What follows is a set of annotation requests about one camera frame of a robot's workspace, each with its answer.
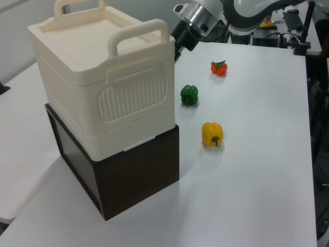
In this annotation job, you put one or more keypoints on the orange tomato cluster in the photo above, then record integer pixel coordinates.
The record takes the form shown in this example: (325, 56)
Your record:
(219, 68)

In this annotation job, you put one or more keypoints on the dark brown wooden box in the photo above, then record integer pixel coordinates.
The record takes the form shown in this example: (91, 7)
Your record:
(133, 177)

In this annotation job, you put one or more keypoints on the black computer mouse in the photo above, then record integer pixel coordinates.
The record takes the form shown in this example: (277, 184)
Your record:
(293, 11)

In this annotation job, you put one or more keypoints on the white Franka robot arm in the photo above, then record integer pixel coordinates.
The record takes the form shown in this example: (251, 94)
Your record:
(244, 13)

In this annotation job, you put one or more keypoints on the black keyboard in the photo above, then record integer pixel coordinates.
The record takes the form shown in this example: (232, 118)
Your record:
(293, 21)

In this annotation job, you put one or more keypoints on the dark office chair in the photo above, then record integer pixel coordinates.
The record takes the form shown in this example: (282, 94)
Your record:
(322, 36)

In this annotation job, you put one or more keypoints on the black bracket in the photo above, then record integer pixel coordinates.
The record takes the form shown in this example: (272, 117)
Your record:
(3, 88)

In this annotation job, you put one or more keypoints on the yellow bell pepper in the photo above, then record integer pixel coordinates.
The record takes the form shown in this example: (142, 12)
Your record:
(211, 133)

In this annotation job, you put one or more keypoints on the black electronics box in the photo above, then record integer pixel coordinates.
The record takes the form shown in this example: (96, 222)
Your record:
(268, 37)

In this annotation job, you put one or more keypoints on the yellow sponge block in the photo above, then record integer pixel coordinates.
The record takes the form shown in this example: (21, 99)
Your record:
(267, 24)

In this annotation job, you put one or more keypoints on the green bell pepper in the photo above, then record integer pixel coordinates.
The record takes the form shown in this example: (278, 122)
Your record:
(189, 94)

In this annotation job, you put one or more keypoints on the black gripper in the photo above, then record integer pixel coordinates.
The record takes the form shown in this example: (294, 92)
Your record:
(186, 34)

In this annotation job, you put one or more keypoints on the black pole with clamp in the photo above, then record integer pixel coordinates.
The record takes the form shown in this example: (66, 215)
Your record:
(304, 33)

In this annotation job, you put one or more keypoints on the cream plastic storage cabinet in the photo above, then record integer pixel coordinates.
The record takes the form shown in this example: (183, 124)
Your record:
(102, 77)

